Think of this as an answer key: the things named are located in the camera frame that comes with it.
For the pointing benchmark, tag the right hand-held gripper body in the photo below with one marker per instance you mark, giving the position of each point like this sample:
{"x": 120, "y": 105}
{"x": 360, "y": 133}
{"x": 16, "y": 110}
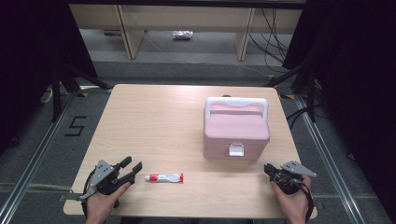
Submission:
{"x": 291, "y": 179}

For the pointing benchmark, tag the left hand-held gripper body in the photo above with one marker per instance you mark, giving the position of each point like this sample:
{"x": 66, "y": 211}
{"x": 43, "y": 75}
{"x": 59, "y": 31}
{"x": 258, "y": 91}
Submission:
{"x": 104, "y": 174}

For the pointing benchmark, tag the white and red toothpaste tube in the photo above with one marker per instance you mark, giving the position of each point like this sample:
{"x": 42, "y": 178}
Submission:
{"x": 165, "y": 177}

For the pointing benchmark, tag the pink storage box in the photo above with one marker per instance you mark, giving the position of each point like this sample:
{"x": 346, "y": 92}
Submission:
{"x": 236, "y": 130}

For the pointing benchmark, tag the person's right hand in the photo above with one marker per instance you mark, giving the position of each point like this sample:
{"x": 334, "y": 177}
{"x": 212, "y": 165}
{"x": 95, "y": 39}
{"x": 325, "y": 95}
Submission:
{"x": 295, "y": 207}

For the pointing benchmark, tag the person's left hand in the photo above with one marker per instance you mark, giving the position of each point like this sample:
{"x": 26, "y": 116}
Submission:
{"x": 101, "y": 207}

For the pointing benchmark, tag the round grey table grommet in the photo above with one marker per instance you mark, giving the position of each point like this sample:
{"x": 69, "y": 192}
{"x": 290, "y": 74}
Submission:
{"x": 226, "y": 95}

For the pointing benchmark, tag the black metal stand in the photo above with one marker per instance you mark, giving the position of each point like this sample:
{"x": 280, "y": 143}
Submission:
{"x": 56, "y": 93}
{"x": 311, "y": 93}

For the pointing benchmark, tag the dark curtain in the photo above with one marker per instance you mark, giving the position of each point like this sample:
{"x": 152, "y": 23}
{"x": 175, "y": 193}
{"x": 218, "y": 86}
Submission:
{"x": 31, "y": 46}
{"x": 358, "y": 77}

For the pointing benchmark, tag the small purple item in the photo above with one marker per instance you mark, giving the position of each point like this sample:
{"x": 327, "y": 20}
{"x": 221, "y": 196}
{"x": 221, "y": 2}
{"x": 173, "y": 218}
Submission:
{"x": 112, "y": 32}

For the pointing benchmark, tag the silver plastic bag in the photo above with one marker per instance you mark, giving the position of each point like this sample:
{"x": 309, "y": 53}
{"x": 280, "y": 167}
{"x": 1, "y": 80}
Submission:
{"x": 182, "y": 34}

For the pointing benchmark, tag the metal floor rail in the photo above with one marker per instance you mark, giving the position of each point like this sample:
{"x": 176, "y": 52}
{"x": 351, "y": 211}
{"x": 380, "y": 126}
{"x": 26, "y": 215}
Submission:
{"x": 330, "y": 165}
{"x": 37, "y": 161}

